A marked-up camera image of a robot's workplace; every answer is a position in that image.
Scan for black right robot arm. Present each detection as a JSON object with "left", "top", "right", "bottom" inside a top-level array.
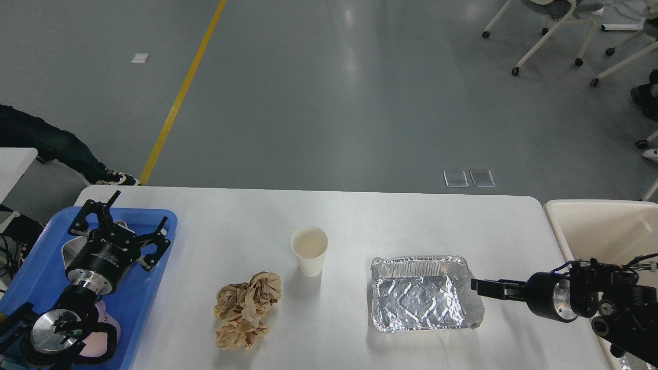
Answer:
[{"left": 470, "top": 254, "right": 657, "bottom": 367}]

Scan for pink plastic mug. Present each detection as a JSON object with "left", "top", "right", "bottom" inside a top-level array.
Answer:
[{"left": 77, "top": 301, "right": 123, "bottom": 358}]

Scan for clear floor plate left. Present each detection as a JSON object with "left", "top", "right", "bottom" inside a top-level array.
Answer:
[{"left": 443, "top": 170, "right": 469, "bottom": 188}]

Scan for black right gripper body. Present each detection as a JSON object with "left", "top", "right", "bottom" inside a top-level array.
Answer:
[{"left": 524, "top": 272, "right": 574, "bottom": 323}]

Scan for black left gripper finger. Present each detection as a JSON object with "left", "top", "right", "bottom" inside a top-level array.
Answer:
[
  {"left": 135, "top": 216, "right": 171, "bottom": 271},
  {"left": 69, "top": 191, "right": 121, "bottom": 237}
]

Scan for clear floor plate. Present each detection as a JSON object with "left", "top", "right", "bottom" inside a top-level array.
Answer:
[
  {"left": 443, "top": 170, "right": 469, "bottom": 188},
  {"left": 469, "top": 169, "right": 496, "bottom": 187}
]

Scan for white sneaker with stripes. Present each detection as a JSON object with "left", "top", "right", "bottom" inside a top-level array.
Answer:
[{"left": 642, "top": 148, "right": 658, "bottom": 162}]

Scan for stainless steel square tray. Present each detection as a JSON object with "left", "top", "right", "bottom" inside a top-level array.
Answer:
[{"left": 62, "top": 221, "right": 129, "bottom": 268}]

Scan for crumpled brown paper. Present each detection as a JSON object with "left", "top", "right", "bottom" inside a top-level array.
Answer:
[{"left": 213, "top": 271, "right": 282, "bottom": 351}]

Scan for clear floor plate right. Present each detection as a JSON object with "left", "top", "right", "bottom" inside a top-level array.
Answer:
[{"left": 469, "top": 169, "right": 496, "bottom": 187}]

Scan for white paper cup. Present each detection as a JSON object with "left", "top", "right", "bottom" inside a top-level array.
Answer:
[{"left": 290, "top": 226, "right": 328, "bottom": 278}]

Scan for small white side table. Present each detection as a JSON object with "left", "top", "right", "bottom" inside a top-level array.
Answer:
[{"left": 1, "top": 147, "right": 38, "bottom": 202}]

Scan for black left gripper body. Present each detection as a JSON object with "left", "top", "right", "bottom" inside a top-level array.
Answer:
[{"left": 65, "top": 230, "right": 138, "bottom": 295}]

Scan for person in beige sweater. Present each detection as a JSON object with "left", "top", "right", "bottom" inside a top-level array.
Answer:
[{"left": 1, "top": 105, "right": 140, "bottom": 187}]

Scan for blue plastic tray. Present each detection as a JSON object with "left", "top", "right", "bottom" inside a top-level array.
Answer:
[{"left": 1, "top": 207, "right": 178, "bottom": 369}]

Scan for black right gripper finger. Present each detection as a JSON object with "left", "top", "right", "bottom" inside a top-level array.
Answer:
[{"left": 470, "top": 279, "right": 527, "bottom": 301}]

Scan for aluminium foil tray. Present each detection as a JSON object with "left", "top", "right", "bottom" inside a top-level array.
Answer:
[{"left": 371, "top": 255, "right": 485, "bottom": 333}]

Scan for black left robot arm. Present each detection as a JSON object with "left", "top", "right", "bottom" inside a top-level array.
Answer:
[{"left": 2, "top": 192, "right": 178, "bottom": 369}]

